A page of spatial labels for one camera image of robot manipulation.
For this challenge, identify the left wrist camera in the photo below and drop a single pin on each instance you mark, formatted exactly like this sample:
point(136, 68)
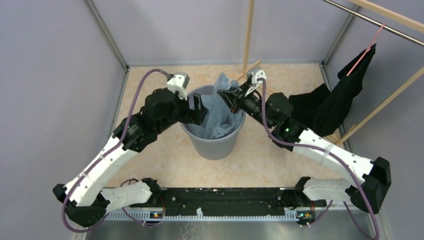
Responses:
point(178, 83)

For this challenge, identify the metal hanging rail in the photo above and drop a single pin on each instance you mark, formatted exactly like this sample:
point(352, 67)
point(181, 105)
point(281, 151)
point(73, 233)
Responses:
point(375, 23)

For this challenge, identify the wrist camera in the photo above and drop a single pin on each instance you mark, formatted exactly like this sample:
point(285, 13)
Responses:
point(256, 75)
point(178, 83)

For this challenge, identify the wooden clothes rack frame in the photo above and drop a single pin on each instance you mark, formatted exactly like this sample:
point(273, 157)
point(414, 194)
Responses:
point(300, 31)

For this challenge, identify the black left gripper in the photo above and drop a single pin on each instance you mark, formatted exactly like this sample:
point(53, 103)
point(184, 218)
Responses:
point(196, 115)

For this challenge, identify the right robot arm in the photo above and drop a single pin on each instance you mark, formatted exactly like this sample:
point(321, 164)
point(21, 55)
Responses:
point(365, 182)

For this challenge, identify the white slotted cable duct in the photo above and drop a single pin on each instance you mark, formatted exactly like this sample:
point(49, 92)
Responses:
point(146, 215)

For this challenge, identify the blue plastic trash bag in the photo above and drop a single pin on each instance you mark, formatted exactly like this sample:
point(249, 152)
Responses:
point(219, 121)

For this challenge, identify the pink clothes hanger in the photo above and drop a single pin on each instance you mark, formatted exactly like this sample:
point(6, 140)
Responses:
point(366, 50)

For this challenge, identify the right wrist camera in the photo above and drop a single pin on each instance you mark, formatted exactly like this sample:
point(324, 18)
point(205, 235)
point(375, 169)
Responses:
point(256, 75)

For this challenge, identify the grey round trash bin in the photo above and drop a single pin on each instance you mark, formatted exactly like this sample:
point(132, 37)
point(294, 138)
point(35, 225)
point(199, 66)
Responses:
point(213, 149)

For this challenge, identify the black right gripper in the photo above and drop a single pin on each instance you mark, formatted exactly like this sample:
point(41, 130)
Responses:
point(231, 96)

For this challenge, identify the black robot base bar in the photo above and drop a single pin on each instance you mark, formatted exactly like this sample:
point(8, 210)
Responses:
point(229, 202)

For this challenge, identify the black hanging t-shirt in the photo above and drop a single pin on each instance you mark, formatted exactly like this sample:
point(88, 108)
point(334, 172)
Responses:
point(323, 110)

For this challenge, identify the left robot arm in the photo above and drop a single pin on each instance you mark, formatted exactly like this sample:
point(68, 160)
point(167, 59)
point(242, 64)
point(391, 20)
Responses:
point(86, 200)

